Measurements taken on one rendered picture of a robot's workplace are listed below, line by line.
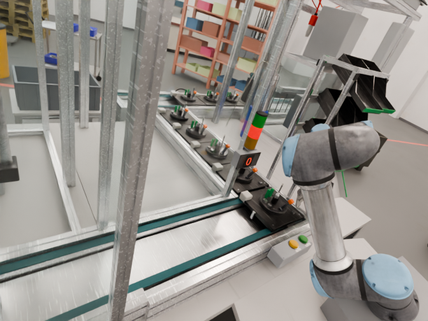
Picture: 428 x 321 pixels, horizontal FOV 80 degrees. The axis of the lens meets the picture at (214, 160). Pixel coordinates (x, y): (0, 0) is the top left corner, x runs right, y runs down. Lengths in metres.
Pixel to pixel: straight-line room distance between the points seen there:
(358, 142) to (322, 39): 1.76
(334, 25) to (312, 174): 1.78
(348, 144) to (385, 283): 0.40
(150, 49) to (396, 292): 0.83
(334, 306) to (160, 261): 0.65
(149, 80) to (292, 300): 1.00
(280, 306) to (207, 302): 0.28
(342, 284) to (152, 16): 0.84
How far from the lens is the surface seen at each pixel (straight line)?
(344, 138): 0.71
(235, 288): 1.08
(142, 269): 0.97
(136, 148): 0.38
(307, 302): 1.19
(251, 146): 1.07
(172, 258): 1.01
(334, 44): 2.35
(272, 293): 1.13
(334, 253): 0.87
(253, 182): 1.43
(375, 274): 0.91
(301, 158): 0.72
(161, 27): 0.33
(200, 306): 1.00
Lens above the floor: 1.72
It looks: 30 degrees down
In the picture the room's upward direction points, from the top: 18 degrees clockwise
